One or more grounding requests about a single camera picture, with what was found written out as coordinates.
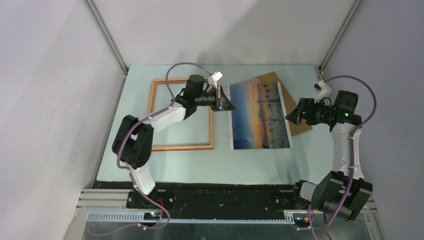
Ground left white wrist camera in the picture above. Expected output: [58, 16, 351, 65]
[207, 71, 223, 89]

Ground right aluminium corner post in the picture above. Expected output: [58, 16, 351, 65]
[319, 0, 363, 71]

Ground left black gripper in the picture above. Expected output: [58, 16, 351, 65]
[194, 85, 236, 112]

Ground left aluminium corner post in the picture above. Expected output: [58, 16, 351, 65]
[83, 0, 129, 75]

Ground brown backing board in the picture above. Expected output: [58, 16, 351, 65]
[255, 71, 314, 137]

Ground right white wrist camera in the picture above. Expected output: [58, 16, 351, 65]
[314, 80, 332, 103]

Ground sunset photo print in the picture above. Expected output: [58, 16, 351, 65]
[227, 82, 294, 150]

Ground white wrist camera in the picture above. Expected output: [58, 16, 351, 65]
[314, 80, 332, 103]
[207, 71, 223, 89]

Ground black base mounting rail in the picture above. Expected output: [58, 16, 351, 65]
[92, 181, 308, 220]

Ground aluminium corner post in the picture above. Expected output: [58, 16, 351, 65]
[319, 0, 363, 71]
[83, 0, 129, 75]

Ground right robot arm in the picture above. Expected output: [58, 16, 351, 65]
[286, 90, 373, 221]

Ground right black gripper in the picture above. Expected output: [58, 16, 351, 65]
[285, 97, 335, 126]

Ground wooden picture frame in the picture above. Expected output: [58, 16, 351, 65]
[148, 79, 215, 152]

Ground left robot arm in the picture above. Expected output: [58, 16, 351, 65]
[112, 71, 236, 208]

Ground grey cable duct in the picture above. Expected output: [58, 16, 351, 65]
[86, 210, 302, 225]

